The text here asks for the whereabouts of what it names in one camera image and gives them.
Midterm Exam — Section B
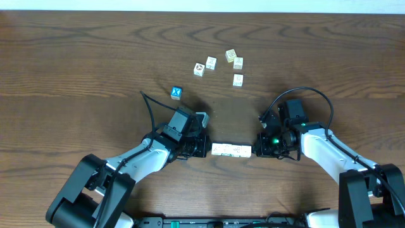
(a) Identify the plain small wooden block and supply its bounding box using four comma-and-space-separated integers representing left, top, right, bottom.
211, 143, 223, 156

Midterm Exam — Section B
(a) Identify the green-edged wooden block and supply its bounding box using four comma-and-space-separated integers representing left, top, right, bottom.
230, 145, 242, 157
221, 144, 232, 156

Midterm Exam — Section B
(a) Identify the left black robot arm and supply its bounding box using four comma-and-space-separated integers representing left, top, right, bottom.
46, 107, 211, 228

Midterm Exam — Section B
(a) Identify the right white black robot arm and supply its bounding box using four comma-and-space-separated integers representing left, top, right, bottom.
252, 99, 404, 227

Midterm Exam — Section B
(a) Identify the blue X wooden block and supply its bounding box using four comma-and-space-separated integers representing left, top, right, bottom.
170, 86, 182, 100

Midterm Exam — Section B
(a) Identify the wooden block with red circle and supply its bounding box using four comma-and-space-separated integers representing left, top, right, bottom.
193, 63, 205, 77

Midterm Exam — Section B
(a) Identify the wooden block with X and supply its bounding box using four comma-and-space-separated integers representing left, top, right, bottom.
206, 56, 217, 70

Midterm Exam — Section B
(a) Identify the wooden block beside yellow one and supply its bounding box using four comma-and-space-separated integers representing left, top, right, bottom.
233, 57, 244, 70

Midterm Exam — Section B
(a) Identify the yellow-edged wooden block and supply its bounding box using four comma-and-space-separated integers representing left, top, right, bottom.
225, 49, 237, 63

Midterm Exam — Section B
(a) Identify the left black cable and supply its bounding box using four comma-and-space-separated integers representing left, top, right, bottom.
93, 91, 178, 228

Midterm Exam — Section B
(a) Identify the black cable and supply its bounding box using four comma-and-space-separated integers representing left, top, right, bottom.
93, 91, 178, 228
259, 86, 405, 216

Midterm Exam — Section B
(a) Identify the right black cable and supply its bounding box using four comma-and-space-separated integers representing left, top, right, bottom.
259, 86, 405, 216

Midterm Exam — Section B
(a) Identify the wooden block with ring picture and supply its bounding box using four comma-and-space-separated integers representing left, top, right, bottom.
233, 74, 244, 87

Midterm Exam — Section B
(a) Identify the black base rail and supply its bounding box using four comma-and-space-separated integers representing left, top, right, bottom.
133, 216, 308, 228

